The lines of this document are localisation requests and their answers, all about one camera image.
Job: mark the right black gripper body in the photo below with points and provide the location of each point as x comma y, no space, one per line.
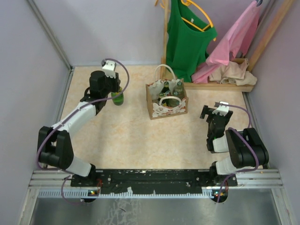
215,117

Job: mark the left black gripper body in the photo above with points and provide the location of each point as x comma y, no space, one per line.
115,85

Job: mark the green bottle red label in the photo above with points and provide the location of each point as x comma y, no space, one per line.
117,97

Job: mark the clear glass bottle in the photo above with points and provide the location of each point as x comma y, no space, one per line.
179,90
172,102

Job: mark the green bottle yellow label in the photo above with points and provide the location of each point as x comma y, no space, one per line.
164,102

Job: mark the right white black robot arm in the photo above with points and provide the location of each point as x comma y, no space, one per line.
246,150

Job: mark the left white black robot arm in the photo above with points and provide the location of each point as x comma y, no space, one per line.
54,146

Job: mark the dark green bottle in bag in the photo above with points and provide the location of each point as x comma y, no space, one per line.
166,90

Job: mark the beige crumpled cloth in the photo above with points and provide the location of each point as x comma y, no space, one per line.
233,73

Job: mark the pink shirt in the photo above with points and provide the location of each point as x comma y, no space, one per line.
237,40

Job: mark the green tank top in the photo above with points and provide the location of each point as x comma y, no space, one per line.
188,39

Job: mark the yellow clothes hanger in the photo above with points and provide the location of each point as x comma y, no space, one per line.
198,11

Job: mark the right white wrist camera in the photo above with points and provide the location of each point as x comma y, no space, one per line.
222,108

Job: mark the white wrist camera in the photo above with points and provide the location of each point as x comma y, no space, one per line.
108,67
222,108

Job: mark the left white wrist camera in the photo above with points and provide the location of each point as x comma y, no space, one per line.
108,67

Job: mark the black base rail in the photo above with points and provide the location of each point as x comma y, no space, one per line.
166,181

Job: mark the aluminium frame rail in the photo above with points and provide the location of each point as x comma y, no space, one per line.
46,184

